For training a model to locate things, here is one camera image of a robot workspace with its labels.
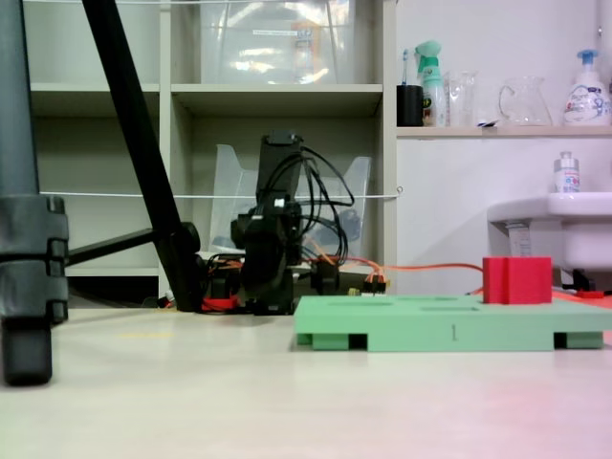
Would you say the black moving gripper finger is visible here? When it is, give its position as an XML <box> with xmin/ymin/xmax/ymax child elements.
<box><xmin>240</xmin><ymin>248</ymin><xmax>288</xmax><ymax>307</ymax></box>

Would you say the red cross columnar block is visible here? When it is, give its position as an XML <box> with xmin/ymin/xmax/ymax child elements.
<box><xmin>481</xmin><ymin>256</ymin><xmax>554</xmax><ymax>306</ymax></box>

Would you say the red base clamp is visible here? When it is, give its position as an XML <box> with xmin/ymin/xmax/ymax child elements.
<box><xmin>200</xmin><ymin>295</ymin><xmax>240</xmax><ymax>313</ymax></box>

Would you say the clear plastic bin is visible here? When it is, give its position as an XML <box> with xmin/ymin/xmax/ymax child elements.
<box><xmin>209</xmin><ymin>142</ymin><xmax>374</xmax><ymax>262</ymax></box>

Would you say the black clamp knob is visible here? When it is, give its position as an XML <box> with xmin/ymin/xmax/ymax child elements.
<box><xmin>310</xmin><ymin>261</ymin><xmax>341</xmax><ymax>295</ymax></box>

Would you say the black tripod brace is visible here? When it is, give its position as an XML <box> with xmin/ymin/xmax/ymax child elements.
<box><xmin>66</xmin><ymin>228</ymin><xmax>157</xmax><ymax>267</ymax></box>

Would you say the black round tripod leg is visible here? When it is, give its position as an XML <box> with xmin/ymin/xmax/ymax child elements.
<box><xmin>80</xmin><ymin>0</ymin><xmax>205</xmax><ymax>313</ymax></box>

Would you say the clear plastic storage box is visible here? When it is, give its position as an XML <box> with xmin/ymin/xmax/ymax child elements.
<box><xmin>198</xmin><ymin>0</ymin><xmax>358</xmax><ymax>86</ymax></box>

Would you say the green shape sorter board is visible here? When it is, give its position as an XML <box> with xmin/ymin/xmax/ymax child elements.
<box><xmin>293</xmin><ymin>295</ymin><xmax>612</xmax><ymax>354</ymax></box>

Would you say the black cup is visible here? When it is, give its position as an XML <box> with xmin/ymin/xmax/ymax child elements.
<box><xmin>396</xmin><ymin>84</ymin><xmax>425</xmax><ymax>128</ymax></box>

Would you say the green white spray bottle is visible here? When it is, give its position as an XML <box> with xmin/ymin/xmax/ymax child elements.
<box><xmin>413</xmin><ymin>39</ymin><xmax>449</xmax><ymax>128</ymax></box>

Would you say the glass beaker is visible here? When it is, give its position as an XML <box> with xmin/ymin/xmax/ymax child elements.
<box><xmin>444</xmin><ymin>70</ymin><xmax>480</xmax><ymax>128</ymax></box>

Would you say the grey notched tripod leg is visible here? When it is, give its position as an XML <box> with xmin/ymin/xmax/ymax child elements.
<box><xmin>0</xmin><ymin>0</ymin><xmax>71</xmax><ymax>387</ymax></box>

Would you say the glass pitcher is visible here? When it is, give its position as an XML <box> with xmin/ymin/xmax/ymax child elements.
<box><xmin>498</xmin><ymin>76</ymin><xmax>555</xmax><ymax>127</ymax></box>

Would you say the clear sanitizer bottle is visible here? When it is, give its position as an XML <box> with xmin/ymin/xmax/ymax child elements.
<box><xmin>553</xmin><ymin>151</ymin><xmax>582</xmax><ymax>195</ymax></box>

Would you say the white sink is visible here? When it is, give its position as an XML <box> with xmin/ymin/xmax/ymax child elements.
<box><xmin>486</xmin><ymin>190</ymin><xmax>612</xmax><ymax>288</ymax></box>

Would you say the white blue soap bottle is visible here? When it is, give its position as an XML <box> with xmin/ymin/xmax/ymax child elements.
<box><xmin>562</xmin><ymin>48</ymin><xmax>612</xmax><ymax>127</ymax></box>

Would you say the thin black wire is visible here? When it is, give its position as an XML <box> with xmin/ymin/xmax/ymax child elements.
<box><xmin>267</xmin><ymin>145</ymin><xmax>356</xmax><ymax>262</ymax></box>

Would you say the thin orange wire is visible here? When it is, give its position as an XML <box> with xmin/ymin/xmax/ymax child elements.
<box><xmin>305</xmin><ymin>238</ymin><xmax>485</xmax><ymax>297</ymax></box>

